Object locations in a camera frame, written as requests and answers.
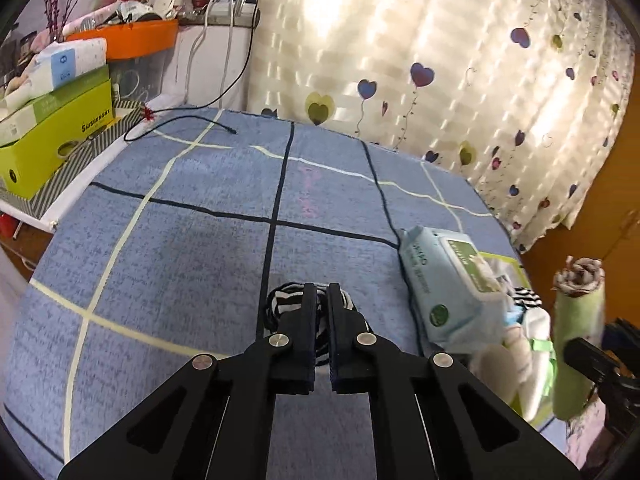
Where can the pink flower branches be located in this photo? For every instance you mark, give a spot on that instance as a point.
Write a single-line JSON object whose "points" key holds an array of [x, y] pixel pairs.
{"points": [[57, 0]]}

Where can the pink plush toy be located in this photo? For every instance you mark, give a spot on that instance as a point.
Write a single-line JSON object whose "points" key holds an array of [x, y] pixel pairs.
{"points": [[25, 60]]}

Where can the green cardboard box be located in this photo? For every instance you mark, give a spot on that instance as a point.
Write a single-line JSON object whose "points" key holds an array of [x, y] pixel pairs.
{"points": [[60, 140]]}

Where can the white and blue tissue pack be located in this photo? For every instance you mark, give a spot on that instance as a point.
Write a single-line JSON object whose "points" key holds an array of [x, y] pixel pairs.
{"points": [[65, 67]]}

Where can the heart print curtain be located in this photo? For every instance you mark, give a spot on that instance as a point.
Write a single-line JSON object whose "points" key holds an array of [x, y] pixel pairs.
{"points": [[450, 60]]}

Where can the green towel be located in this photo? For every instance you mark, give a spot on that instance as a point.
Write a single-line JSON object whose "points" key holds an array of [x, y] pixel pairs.
{"points": [[577, 320]]}

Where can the white sock pair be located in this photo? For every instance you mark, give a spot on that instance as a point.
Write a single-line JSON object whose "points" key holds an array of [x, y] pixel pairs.
{"points": [[540, 325]]}

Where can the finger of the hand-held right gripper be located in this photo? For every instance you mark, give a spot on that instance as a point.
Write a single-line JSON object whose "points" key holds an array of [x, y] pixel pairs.
{"points": [[627, 332], [585, 355]]}

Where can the small striped sock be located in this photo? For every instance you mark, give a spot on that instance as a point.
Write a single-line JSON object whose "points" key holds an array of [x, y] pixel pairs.
{"points": [[282, 305]]}

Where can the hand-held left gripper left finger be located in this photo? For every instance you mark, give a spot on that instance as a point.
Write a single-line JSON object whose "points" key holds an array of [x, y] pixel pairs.
{"points": [[307, 320]]}

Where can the striped cardboard box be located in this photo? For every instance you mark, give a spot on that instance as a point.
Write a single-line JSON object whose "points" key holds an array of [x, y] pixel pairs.
{"points": [[100, 155]]}

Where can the small red bow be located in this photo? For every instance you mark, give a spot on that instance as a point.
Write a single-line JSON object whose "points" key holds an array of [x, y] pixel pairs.
{"points": [[147, 112]]}

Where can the wet wipes pack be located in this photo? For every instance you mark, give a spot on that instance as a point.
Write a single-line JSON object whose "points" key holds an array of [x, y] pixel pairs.
{"points": [[450, 285]]}

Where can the floral printed sheet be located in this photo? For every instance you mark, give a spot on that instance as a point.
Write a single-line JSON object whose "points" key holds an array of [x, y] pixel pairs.
{"points": [[585, 440]]}

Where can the orange basket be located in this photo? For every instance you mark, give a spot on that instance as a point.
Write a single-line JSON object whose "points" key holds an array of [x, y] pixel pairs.
{"points": [[135, 40]]}

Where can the light green cloth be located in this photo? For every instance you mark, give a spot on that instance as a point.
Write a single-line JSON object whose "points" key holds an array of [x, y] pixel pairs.
{"points": [[542, 370]]}

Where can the clear storage bin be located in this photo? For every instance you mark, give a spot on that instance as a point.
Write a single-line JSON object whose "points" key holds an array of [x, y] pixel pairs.
{"points": [[140, 77]]}

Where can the white and green carton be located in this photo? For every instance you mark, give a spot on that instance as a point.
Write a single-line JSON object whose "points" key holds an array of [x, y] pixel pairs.
{"points": [[55, 105]]}

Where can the wooden cabinet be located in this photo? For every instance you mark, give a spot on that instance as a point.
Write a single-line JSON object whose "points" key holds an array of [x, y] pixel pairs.
{"points": [[575, 240]]}

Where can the white box with green rim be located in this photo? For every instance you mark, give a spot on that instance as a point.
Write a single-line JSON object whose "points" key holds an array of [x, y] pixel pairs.
{"points": [[507, 274]]}

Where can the large striped sock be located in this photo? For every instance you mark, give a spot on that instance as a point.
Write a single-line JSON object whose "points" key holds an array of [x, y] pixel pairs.
{"points": [[525, 299]]}

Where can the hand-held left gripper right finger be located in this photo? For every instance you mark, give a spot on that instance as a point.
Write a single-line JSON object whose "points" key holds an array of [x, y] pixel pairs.
{"points": [[337, 320]]}

